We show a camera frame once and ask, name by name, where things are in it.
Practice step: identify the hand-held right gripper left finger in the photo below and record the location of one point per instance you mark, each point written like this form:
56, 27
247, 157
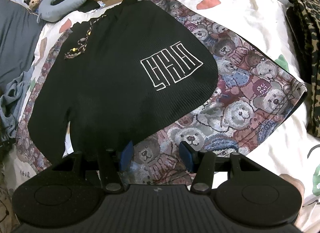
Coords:
126, 156

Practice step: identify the grey pillow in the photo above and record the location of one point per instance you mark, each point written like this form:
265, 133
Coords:
17, 37

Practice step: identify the light blue garment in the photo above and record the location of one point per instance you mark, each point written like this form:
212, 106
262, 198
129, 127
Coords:
13, 103

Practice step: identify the black bear-print shorts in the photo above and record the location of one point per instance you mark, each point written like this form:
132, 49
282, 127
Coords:
112, 85

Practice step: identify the leopard print garment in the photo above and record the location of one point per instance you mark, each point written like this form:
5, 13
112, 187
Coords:
305, 47

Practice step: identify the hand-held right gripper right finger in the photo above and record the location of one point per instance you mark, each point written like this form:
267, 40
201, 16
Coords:
188, 157

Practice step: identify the cream bear-print blanket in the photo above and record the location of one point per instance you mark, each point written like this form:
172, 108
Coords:
250, 22

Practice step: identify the small teddy bear toy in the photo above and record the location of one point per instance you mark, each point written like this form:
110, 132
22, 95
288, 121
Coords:
33, 0

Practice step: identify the grey-blue neck pillow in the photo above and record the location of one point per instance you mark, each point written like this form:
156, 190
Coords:
75, 0

